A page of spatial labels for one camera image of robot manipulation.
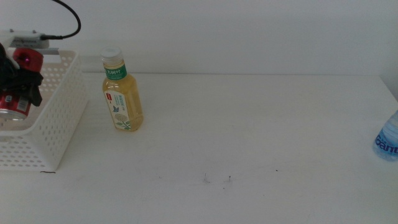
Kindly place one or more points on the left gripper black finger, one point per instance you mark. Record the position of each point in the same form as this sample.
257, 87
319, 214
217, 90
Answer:
31, 82

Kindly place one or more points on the red cola can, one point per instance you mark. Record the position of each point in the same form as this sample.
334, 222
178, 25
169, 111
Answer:
14, 104

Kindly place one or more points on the yellow tea bottle green label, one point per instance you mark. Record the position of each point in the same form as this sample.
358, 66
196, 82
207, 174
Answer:
126, 99

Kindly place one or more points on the clear water bottle blue label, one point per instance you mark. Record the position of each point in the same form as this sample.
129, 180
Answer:
388, 140

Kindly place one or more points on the white perforated plastic basket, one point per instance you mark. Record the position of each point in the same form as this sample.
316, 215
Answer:
62, 109

